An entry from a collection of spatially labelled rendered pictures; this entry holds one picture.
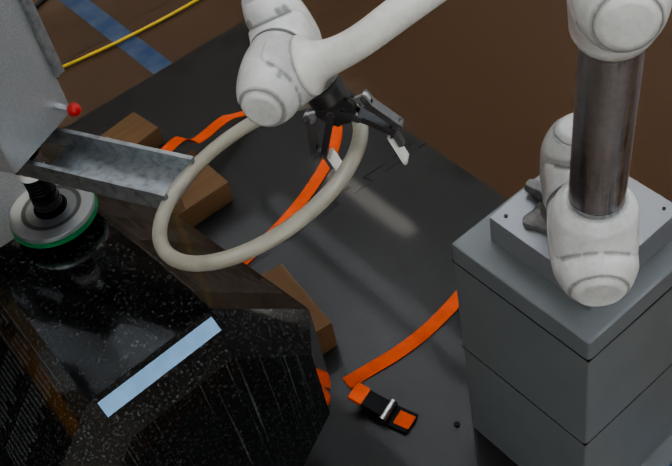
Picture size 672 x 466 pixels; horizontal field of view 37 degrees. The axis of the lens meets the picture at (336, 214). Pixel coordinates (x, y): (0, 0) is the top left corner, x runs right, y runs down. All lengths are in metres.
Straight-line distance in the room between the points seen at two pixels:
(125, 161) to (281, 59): 0.77
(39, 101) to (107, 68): 2.12
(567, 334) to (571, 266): 0.30
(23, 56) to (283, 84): 0.81
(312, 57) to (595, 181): 0.53
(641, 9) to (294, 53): 0.52
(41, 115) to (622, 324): 1.32
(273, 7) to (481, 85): 2.23
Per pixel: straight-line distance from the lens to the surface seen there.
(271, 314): 2.38
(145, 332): 2.27
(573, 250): 1.85
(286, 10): 1.72
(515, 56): 3.99
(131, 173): 2.24
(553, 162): 1.99
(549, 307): 2.14
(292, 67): 1.59
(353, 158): 1.83
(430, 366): 3.02
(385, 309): 3.16
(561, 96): 3.80
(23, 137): 2.27
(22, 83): 2.25
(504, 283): 2.19
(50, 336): 2.35
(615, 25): 1.44
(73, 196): 2.55
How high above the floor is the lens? 2.51
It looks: 46 degrees down
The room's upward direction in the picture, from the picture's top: 13 degrees counter-clockwise
